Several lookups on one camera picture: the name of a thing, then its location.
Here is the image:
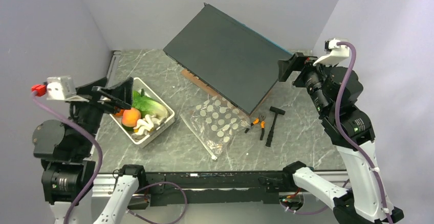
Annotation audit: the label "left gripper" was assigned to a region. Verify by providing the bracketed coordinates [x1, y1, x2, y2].
[65, 75, 134, 154]

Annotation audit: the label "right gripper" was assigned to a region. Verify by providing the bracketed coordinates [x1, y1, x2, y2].
[276, 51, 337, 114]

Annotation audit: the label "peach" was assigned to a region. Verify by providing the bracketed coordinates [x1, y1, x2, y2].
[121, 108, 141, 128]

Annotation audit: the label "green lettuce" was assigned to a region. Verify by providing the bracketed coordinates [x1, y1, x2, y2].
[132, 90, 169, 119]

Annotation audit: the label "white mushrooms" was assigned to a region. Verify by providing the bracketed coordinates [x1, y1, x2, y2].
[131, 115, 163, 140]

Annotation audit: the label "polka dot zip bag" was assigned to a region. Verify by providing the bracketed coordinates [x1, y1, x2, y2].
[180, 95, 250, 160]

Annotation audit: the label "orange tangerine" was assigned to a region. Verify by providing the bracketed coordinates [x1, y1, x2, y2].
[113, 109, 125, 117]

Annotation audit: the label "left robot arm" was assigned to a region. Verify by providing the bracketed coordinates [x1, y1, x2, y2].
[31, 76, 134, 223]

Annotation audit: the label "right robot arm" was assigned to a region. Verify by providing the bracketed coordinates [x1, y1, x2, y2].
[278, 53, 404, 223]

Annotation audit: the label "white plastic basket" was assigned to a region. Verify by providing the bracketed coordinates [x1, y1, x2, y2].
[110, 77, 175, 148]

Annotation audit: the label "green lime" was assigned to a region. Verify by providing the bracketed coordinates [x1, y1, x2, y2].
[121, 124, 134, 133]

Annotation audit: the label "dark rack server box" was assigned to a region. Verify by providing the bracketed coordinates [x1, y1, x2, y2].
[163, 4, 292, 115]

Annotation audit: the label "black hammer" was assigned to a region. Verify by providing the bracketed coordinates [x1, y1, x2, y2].
[266, 106, 286, 147]

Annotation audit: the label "wooden board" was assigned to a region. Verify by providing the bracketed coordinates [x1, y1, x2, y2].
[181, 69, 272, 117]

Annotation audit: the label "aluminium side rail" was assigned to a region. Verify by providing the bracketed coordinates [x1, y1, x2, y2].
[89, 50, 122, 159]

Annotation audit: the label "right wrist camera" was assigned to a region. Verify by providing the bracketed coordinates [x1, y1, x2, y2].
[313, 38, 350, 66]

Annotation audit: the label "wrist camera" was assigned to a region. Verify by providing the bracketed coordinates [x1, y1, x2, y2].
[31, 76, 89, 102]
[313, 38, 350, 66]

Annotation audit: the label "orange handled pliers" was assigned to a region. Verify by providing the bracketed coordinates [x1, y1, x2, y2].
[245, 114, 266, 141]

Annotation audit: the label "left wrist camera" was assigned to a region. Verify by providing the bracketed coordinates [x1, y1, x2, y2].
[31, 76, 89, 102]

